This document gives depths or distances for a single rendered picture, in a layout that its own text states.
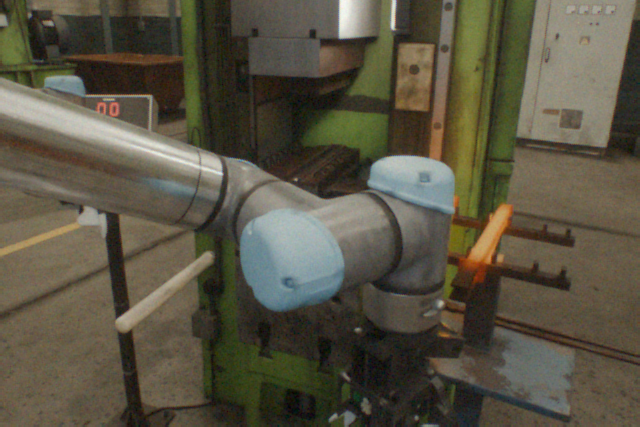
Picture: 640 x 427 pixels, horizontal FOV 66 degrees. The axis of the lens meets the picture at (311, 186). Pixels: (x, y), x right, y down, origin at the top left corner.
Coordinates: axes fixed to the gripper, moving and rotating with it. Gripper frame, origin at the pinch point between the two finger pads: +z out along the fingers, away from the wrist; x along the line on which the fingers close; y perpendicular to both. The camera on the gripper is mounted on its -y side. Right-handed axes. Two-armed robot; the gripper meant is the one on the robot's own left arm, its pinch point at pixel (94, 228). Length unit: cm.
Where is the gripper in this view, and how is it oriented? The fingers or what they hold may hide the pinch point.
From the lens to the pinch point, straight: 128.8
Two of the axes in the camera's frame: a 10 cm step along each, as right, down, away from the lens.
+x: 6.9, 2.4, -6.9
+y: -7.3, 2.1, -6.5
